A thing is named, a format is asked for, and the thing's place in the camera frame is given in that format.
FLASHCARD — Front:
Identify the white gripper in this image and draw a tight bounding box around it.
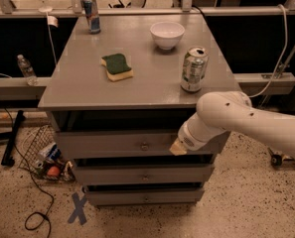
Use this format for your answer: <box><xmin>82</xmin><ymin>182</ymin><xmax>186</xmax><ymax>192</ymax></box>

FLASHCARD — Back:
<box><xmin>169</xmin><ymin>113</ymin><xmax>225</xmax><ymax>156</ymax></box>

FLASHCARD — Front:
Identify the grey top drawer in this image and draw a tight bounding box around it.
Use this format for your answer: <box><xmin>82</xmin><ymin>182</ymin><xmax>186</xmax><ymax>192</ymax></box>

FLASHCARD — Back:
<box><xmin>54</xmin><ymin>129</ymin><xmax>231</xmax><ymax>161</ymax></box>

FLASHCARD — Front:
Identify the grey drawer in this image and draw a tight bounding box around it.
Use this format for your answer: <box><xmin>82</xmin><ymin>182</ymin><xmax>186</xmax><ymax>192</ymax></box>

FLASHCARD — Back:
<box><xmin>74</xmin><ymin>164</ymin><xmax>214</xmax><ymax>185</ymax></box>
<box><xmin>86</xmin><ymin>188</ymin><xmax>205</xmax><ymax>206</ymax></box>
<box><xmin>54</xmin><ymin>129</ymin><xmax>231</xmax><ymax>161</ymax></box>

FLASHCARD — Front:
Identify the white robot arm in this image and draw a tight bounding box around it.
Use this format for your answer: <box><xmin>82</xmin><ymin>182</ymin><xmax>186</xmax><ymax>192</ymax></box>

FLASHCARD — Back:
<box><xmin>170</xmin><ymin>91</ymin><xmax>295</xmax><ymax>159</ymax></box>

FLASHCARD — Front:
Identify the grey bottom drawer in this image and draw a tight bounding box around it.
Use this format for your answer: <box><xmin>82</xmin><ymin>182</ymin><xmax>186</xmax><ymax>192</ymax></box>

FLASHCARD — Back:
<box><xmin>86</xmin><ymin>188</ymin><xmax>205</xmax><ymax>206</ymax></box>

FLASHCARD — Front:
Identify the grey middle drawer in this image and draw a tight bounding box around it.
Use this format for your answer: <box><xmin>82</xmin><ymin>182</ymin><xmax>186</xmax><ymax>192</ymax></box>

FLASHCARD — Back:
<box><xmin>74</xmin><ymin>164</ymin><xmax>214</xmax><ymax>185</ymax></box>

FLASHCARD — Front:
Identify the grey drawer cabinet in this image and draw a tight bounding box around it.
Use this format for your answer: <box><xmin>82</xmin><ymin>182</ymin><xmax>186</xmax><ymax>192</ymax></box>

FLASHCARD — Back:
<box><xmin>39</xmin><ymin>14</ymin><xmax>238</xmax><ymax>195</ymax></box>

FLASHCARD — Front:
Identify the green and silver soda can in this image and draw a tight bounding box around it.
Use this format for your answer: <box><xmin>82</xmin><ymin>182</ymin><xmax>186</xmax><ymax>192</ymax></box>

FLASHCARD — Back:
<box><xmin>181</xmin><ymin>47</ymin><xmax>209</xmax><ymax>92</ymax></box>

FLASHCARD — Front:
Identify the green and yellow sponge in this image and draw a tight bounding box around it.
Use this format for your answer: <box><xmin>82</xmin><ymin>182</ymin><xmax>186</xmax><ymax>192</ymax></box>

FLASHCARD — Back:
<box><xmin>100</xmin><ymin>54</ymin><xmax>133</xmax><ymax>82</ymax></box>

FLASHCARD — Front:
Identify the black wheeled cart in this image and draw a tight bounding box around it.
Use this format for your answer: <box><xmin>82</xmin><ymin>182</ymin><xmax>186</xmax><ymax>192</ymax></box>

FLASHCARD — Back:
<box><xmin>268</xmin><ymin>148</ymin><xmax>295</xmax><ymax>169</ymax></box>

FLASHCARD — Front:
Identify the blue tape cross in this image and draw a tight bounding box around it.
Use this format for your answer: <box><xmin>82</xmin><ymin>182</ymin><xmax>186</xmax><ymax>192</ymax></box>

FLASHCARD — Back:
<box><xmin>68</xmin><ymin>192</ymin><xmax>86</xmax><ymax>225</ymax></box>

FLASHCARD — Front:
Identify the white bowl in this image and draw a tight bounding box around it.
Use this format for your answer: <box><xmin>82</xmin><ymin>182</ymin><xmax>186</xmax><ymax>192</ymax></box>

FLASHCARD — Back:
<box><xmin>150</xmin><ymin>22</ymin><xmax>185</xmax><ymax>51</ymax></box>

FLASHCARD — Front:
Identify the blue energy drink can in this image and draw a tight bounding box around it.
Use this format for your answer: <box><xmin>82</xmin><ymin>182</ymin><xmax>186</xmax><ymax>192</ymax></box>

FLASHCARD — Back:
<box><xmin>83</xmin><ymin>0</ymin><xmax>100</xmax><ymax>34</ymax></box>

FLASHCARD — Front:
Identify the clear plastic water bottle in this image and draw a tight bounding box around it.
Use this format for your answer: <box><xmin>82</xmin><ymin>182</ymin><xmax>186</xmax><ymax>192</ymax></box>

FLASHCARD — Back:
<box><xmin>17</xmin><ymin>55</ymin><xmax>38</xmax><ymax>86</ymax></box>

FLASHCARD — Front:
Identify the black bar on floor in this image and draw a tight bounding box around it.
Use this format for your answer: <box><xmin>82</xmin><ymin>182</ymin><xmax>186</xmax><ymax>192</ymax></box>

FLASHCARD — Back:
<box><xmin>1</xmin><ymin>110</ymin><xmax>25</xmax><ymax>167</ymax></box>

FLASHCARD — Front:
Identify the wire basket with items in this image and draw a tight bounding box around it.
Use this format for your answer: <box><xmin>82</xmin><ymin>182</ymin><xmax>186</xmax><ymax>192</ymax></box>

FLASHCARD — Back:
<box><xmin>19</xmin><ymin>125</ymin><xmax>74</xmax><ymax>181</ymax></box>

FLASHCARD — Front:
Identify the white cable on right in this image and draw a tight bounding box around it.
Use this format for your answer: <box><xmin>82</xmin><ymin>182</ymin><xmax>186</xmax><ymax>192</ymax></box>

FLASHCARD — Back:
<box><xmin>247</xmin><ymin>4</ymin><xmax>290</xmax><ymax>99</ymax></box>

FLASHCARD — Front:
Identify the black floor cable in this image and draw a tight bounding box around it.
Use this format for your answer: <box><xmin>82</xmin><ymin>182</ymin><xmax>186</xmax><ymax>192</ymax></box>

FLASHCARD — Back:
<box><xmin>0</xmin><ymin>74</ymin><xmax>56</xmax><ymax>238</ymax></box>

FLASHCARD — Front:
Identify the white lamp with cord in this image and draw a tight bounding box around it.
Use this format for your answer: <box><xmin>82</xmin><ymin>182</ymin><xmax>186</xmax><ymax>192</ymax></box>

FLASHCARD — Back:
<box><xmin>32</xmin><ymin>0</ymin><xmax>60</xmax><ymax>67</ymax></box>

